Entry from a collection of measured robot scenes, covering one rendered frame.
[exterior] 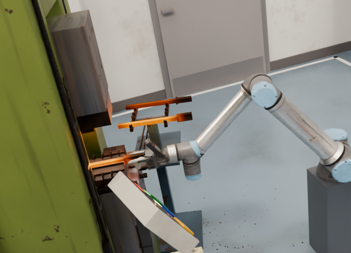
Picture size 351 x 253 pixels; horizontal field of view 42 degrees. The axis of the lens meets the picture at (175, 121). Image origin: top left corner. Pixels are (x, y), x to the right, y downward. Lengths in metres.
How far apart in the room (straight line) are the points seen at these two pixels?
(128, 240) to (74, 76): 0.96
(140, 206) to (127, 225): 0.72
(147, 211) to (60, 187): 0.44
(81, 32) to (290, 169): 2.43
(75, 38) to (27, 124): 0.42
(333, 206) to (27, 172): 1.70
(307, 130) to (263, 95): 0.30
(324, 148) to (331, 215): 0.54
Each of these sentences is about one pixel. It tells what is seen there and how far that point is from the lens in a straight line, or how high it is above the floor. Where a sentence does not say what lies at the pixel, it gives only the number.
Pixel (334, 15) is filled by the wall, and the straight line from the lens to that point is 6.05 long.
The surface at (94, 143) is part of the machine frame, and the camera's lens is 2.61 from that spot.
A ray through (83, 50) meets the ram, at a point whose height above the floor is 1.66.
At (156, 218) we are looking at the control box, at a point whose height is 1.16.
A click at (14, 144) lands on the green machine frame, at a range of 1.89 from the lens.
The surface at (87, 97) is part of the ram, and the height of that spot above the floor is 1.45.
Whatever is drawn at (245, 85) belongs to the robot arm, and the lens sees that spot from 2.36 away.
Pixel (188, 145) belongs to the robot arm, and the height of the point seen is 1.02.
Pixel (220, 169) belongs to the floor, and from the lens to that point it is 3.97.
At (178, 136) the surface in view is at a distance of 3.07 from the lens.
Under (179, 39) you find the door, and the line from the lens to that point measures 5.20.
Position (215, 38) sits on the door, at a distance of 5.33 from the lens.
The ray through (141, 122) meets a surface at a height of 0.99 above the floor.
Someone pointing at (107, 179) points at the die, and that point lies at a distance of 2.31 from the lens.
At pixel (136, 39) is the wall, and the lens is 5.14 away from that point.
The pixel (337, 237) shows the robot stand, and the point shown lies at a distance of 2.96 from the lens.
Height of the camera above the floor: 2.21
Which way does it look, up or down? 27 degrees down
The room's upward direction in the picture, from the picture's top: 10 degrees counter-clockwise
